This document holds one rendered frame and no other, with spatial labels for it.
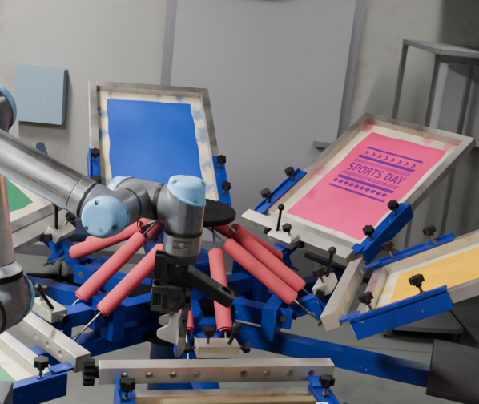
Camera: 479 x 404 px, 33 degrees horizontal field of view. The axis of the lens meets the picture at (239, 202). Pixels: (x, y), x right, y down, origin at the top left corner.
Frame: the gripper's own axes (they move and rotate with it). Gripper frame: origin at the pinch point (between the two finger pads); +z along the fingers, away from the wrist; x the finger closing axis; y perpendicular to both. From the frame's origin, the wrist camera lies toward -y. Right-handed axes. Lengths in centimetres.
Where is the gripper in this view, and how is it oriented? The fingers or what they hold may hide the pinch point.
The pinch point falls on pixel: (182, 345)
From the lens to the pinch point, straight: 171.2
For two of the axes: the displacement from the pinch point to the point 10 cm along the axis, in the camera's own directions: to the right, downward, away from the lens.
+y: -9.9, -1.0, -0.7
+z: -1.1, 9.6, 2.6
